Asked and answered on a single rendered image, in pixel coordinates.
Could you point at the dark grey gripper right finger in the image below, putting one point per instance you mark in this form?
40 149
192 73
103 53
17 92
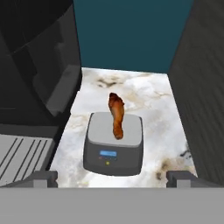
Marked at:
180 178

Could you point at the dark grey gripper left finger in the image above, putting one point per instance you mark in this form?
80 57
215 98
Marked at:
43 178

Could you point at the grey digital scale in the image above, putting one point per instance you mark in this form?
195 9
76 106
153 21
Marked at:
113 148

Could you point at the brown chicken drumstick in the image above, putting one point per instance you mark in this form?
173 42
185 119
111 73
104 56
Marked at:
117 115

